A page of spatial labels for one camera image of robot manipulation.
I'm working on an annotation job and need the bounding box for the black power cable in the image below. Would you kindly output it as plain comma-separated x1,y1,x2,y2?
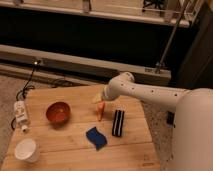
10,60,43,131

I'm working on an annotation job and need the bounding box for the white ceramic cup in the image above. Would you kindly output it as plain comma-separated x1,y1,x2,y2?
14,138,40,163

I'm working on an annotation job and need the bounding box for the metal pole stand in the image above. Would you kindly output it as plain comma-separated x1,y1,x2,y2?
155,0,190,74

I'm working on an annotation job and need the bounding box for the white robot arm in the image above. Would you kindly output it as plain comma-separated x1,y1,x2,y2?
93,72,213,171

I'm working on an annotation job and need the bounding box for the red-orange bowl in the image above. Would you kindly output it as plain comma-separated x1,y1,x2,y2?
46,102,71,125

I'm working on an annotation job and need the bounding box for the black white striped block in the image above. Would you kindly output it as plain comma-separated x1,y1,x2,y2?
112,110,125,137

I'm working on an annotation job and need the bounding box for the blue sponge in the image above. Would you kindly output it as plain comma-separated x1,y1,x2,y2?
86,127,107,150

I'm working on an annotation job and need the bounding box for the white power strip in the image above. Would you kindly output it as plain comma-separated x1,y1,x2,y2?
14,101,29,132

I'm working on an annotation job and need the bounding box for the grey baseboard rail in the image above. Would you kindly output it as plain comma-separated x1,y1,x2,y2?
0,44,171,86

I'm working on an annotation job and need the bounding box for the orange pepper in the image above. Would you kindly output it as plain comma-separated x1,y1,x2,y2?
97,101,105,121

